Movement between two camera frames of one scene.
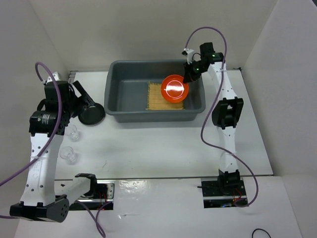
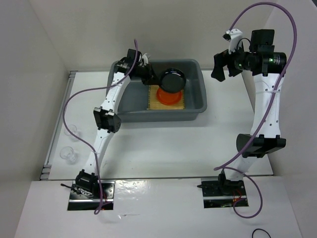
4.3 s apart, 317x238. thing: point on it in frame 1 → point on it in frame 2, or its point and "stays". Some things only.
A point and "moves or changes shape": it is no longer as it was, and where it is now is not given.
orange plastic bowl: [173, 89] moves or changes shape
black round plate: [92, 116] → [173, 80]
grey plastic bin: [126, 91] stays
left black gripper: [83, 102] → [151, 78]
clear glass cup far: [71, 130] stays
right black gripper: [189, 76] → [222, 59]
